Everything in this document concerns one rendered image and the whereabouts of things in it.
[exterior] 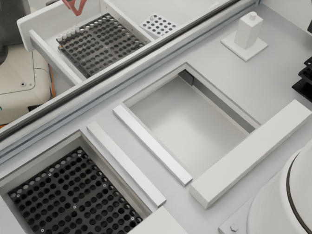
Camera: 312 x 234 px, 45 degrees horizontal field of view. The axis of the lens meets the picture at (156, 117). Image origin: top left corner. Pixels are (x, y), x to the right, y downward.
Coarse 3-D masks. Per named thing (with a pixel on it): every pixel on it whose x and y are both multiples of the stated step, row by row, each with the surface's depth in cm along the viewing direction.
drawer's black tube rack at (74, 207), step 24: (72, 168) 81; (24, 192) 77; (48, 192) 80; (72, 192) 78; (96, 192) 78; (24, 216) 77; (48, 216) 75; (72, 216) 78; (96, 216) 75; (120, 216) 75
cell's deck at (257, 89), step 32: (224, 32) 100; (288, 32) 101; (192, 64) 93; (224, 64) 94; (256, 64) 94; (288, 64) 95; (128, 96) 87; (224, 96) 89; (256, 96) 88; (288, 96) 89; (64, 128) 81; (256, 128) 86; (32, 160) 77; (0, 224) 69; (192, 224) 70
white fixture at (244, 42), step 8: (248, 16) 92; (256, 16) 92; (240, 24) 92; (248, 24) 90; (256, 24) 90; (232, 32) 99; (240, 32) 93; (248, 32) 91; (256, 32) 93; (224, 40) 98; (232, 40) 98; (240, 40) 95; (248, 40) 93; (256, 40) 98; (232, 48) 96; (240, 48) 96; (248, 48) 96; (256, 48) 96; (264, 48) 97; (240, 56) 95; (248, 56) 95
